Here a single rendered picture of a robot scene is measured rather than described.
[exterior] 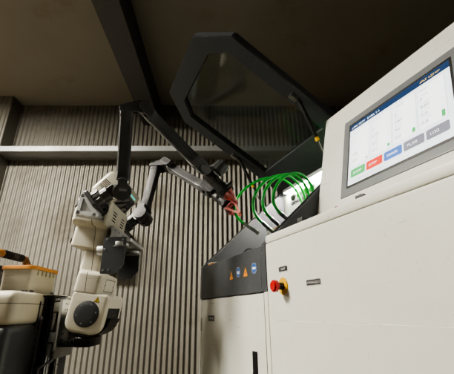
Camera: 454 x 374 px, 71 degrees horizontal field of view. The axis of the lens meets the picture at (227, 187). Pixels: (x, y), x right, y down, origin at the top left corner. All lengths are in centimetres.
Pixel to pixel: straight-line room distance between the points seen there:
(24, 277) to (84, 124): 287
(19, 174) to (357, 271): 393
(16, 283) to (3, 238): 245
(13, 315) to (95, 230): 45
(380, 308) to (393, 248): 13
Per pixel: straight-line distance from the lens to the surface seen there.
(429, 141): 107
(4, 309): 152
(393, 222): 75
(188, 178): 191
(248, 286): 127
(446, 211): 69
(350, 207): 84
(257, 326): 122
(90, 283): 156
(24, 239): 401
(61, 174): 409
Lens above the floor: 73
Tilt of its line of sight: 21 degrees up
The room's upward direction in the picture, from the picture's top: 1 degrees counter-clockwise
